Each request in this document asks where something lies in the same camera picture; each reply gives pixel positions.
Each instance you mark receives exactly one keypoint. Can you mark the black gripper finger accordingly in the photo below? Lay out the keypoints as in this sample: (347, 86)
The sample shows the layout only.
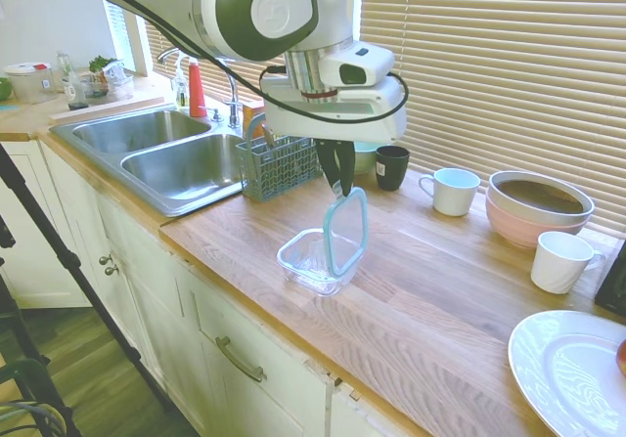
(347, 168)
(328, 161)

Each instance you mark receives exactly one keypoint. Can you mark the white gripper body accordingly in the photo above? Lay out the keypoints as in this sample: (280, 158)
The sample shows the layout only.
(342, 114)

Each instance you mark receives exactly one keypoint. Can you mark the clear lid with teal seal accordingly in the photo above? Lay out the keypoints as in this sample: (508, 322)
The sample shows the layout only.
(346, 234)

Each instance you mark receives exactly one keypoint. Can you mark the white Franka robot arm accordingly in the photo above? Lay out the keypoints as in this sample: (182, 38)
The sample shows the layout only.
(235, 12)

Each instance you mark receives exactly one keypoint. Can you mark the clear glass food container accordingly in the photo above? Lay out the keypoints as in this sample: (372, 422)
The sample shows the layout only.
(298, 261)

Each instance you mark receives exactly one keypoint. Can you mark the plastic container with white lid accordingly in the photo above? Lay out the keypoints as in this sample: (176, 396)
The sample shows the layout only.
(29, 82)

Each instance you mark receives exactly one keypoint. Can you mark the pale green bowl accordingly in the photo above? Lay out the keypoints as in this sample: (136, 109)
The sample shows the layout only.
(364, 161)

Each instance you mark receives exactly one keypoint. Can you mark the black mug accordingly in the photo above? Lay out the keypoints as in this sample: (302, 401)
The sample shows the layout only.
(391, 170)

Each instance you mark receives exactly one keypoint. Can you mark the blue-grey cutlery basket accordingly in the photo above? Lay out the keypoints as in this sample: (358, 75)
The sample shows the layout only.
(274, 173)

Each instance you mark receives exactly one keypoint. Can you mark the metal utensil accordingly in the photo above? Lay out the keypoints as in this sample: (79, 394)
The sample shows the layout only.
(269, 135)

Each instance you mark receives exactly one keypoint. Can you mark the orange cardboard box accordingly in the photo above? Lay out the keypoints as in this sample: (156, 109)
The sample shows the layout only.
(253, 114)

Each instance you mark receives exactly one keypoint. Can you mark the chrome kitchen faucet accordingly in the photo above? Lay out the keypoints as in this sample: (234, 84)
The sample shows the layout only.
(234, 100)

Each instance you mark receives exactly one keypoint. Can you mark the small chrome sink sprayer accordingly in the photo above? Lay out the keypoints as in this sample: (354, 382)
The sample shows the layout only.
(215, 115)

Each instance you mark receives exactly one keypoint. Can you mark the red plastic bottle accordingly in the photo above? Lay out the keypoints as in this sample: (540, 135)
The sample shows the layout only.
(197, 90)

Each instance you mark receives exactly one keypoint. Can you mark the stainless steel double sink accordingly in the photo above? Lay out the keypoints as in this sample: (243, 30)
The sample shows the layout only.
(171, 168)

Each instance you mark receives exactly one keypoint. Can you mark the clear soap dispenser bottle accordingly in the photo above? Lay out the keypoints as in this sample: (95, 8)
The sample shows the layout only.
(180, 90)

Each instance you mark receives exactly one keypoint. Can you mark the large beige window blinds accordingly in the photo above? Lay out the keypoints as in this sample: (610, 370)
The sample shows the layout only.
(513, 65)

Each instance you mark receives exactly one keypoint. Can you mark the pink bowl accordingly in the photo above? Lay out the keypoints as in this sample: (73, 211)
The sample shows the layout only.
(518, 227)

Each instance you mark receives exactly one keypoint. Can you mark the narrow beige window blinds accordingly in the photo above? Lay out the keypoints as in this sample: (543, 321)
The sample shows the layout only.
(161, 60)

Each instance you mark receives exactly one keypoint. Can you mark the white kitchen cabinet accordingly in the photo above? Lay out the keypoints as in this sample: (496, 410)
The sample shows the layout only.
(161, 310)

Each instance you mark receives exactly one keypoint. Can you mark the clear plastic bag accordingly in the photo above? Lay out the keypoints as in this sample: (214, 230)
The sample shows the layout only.
(117, 82)

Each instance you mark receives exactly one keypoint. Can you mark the white mug with swirl relief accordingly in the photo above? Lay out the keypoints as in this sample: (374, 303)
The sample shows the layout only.
(557, 266)

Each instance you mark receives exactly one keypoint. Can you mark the grey bowl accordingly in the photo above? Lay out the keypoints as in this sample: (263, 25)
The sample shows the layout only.
(577, 214)

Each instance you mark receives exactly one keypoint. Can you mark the round metal cabinet knob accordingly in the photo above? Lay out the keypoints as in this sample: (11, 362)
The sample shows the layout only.
(112, 270)
(105, 260)

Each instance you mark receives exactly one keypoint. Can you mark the green leafy herbs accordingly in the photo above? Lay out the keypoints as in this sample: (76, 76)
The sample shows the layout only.
(102, 63)

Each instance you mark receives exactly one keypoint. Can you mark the clear bottle with dark liquid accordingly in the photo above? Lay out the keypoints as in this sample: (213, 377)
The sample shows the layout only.
(73, 87)

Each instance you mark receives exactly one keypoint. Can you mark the black appliance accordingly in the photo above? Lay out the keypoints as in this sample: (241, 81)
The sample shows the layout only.
(613, 285)

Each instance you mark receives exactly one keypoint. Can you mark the large white plate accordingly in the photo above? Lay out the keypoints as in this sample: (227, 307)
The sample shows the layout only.
(562, 373)

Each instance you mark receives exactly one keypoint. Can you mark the green round object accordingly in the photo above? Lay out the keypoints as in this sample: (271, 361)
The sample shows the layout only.
(4, 90)

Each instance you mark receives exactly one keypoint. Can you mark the red fruit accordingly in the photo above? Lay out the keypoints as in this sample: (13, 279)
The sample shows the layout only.
(622, 356)

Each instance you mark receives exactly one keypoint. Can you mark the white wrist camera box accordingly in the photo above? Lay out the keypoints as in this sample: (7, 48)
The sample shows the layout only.
(357, 65)

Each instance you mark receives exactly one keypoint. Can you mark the black camera tripod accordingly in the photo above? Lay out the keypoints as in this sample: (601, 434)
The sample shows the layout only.
(63, 256)

